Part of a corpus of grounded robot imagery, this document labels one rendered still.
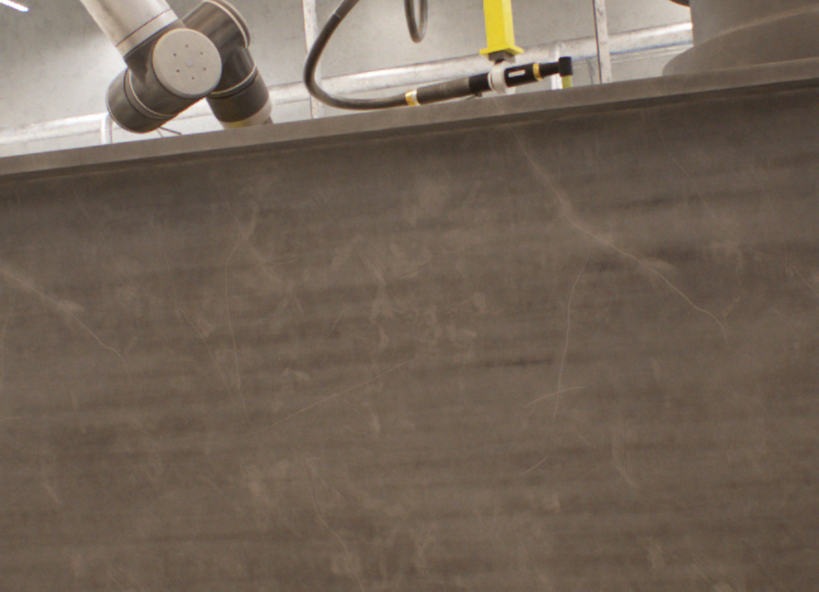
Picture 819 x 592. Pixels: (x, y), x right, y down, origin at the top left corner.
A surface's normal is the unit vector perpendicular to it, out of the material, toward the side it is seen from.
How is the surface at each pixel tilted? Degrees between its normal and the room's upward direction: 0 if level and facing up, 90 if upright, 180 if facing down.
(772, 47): 90
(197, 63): 90
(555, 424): 90
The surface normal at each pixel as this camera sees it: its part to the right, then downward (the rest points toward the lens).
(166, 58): 0.41, -0.08
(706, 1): -0.97, 0.07
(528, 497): -0.18, -0.01
